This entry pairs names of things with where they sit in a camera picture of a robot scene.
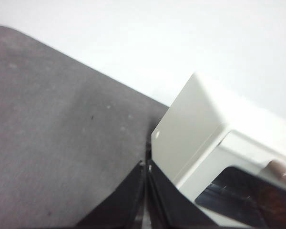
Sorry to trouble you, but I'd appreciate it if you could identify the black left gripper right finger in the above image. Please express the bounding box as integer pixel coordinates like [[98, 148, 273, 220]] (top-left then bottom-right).
[[146, 159, 214, 229]]

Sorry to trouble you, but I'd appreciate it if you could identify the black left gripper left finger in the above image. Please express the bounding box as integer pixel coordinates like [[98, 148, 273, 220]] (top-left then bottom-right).
[[75, 161, 145, 229]]

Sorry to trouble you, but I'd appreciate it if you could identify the oven door with beige handle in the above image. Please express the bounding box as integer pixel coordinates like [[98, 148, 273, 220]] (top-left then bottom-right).
[[178, 130, 286, 229]]

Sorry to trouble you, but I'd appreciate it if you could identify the white Toshiba toaster oven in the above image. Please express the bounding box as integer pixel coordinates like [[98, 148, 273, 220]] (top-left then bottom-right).
[[150, 73, 286, 229]]

